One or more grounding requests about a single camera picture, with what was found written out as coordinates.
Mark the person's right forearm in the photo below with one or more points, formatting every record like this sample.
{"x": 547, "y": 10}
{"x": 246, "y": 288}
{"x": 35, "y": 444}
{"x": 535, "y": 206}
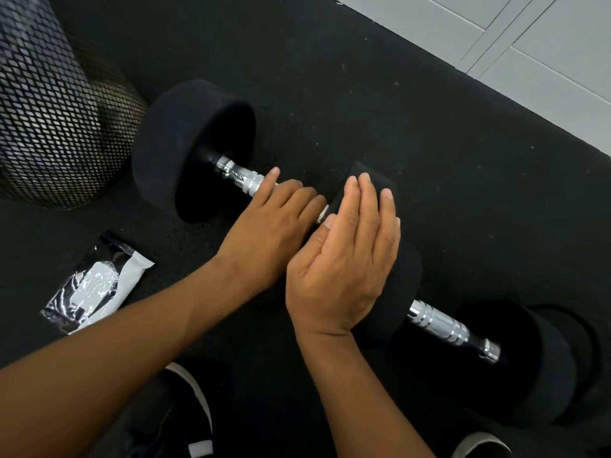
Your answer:
{"x": 353, "y": 391}

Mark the person's left hand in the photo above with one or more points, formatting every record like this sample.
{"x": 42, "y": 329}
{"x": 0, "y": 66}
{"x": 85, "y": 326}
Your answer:
{"x": 257, "y": 243}

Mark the person's right hand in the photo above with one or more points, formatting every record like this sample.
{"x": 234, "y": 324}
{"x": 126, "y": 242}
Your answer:
{"x": 339, "y": 276}

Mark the person's right black shoe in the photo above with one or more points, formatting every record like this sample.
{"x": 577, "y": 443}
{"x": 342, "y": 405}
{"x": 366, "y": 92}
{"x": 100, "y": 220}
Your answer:
{"x": 479, "y": 446}

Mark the person's left middle finger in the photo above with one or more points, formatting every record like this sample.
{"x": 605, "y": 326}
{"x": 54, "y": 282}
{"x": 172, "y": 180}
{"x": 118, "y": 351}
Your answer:
{"x": 301, "y": 206}

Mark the person's right thumb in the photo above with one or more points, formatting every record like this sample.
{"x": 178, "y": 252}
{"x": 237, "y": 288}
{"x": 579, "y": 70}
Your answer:
{"x": 312, "y": 245}

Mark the person's left little finger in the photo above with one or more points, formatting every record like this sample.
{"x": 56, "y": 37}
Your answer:
{"x": 264, "y": 189}

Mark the person's right middle finger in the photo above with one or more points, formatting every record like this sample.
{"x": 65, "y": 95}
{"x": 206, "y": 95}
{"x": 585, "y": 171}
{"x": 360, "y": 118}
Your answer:
{"x": 366, "y": 217}

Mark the person's left black shoe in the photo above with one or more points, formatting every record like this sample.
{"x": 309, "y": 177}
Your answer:
{"x": 184, "y": 414}

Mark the black rubber floor mat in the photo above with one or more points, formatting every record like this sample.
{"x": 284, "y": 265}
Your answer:
{"x": 429, "y": 162}

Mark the person's right little finger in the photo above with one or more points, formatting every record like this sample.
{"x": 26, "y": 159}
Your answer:
{"x": 394, "y": 252}

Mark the person's left forearm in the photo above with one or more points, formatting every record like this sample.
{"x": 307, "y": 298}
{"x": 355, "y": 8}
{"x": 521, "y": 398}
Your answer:
{"x": 105, "y": 367}

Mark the black metal mesh bin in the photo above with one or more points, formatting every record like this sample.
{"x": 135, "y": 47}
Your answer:
{"x": 52, "y": 104}

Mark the black foam grip sleeve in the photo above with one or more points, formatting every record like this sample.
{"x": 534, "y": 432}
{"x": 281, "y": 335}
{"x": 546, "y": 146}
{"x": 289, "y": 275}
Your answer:
{"x": 401, "y": 281}

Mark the clear plastic packaging bag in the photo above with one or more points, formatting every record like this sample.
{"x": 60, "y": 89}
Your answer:
{"x": 95, "y": 286}

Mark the person's black shoe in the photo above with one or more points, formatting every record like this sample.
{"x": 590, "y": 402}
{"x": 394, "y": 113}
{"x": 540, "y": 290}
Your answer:
{"x": 479, "y": 446}
{"x": 184, "y": 414}

